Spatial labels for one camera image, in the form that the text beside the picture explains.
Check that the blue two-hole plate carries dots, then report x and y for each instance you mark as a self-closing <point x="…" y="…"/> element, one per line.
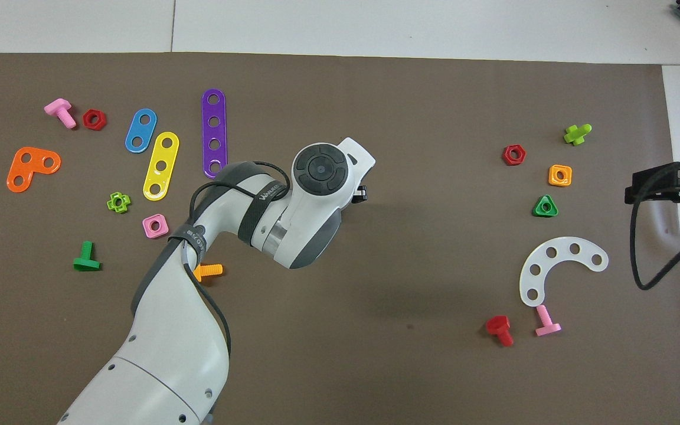
<point x="141" y="130"/>

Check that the green triangle toy nut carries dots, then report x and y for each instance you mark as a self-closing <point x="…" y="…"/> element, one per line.
<point x="538" y="212"/>

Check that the white curved perforated plate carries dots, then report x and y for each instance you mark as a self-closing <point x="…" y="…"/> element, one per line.
<point x="563" y="247"/>

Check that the purple four-hole plate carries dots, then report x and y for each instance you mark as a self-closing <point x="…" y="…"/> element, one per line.
<point x="214" y="133"/>

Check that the lime cross toy nut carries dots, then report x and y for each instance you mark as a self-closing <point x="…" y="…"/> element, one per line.
<point x="110" y="204"/>

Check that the yellow three-hole plate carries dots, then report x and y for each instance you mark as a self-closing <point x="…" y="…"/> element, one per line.
<point x="164" y="154"/>

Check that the brown table mat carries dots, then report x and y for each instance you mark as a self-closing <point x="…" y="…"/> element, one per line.
<point x="411" y="118"/>

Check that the green plastic toy bolt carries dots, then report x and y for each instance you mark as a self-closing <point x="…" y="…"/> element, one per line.
<point x="86" y="264"/>

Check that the pink square toy nut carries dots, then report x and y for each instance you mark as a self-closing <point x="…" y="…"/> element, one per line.
<point x="146" y="232"/>

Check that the pink plastic toy bolt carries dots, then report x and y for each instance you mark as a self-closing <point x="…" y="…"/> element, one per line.
<point x="59" y="108"/>
<point x="546" y="327"/>

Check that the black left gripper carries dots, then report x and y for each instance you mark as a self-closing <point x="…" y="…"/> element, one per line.
<point x="359" y="193"/>

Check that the lime cross-head toy bolt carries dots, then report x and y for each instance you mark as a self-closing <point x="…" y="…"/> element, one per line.
<point x="575" y="136"/>

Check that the orange L-shaped plate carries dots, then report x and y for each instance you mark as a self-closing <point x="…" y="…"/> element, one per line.
<point x="26" y="168"/>

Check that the red plastic toy bolt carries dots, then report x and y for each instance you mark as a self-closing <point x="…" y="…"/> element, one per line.
<point x="498" y="324"/>

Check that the red hexagon toy nut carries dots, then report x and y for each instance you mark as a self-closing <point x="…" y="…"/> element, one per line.
<point x="522" y="158"/>
<point x="103" y="121"/>

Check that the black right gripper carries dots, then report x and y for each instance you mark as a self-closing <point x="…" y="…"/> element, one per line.
<point x="670" y="186"/>

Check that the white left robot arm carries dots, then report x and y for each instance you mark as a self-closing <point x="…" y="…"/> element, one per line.
<point x="169" y="354"/>

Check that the orange square toy nut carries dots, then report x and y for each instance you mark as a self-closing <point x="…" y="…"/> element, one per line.
<point x="552" y="181"/>

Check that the orange plastic toy bolt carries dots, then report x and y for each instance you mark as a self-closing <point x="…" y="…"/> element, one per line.
<point x="211" y="271"/>

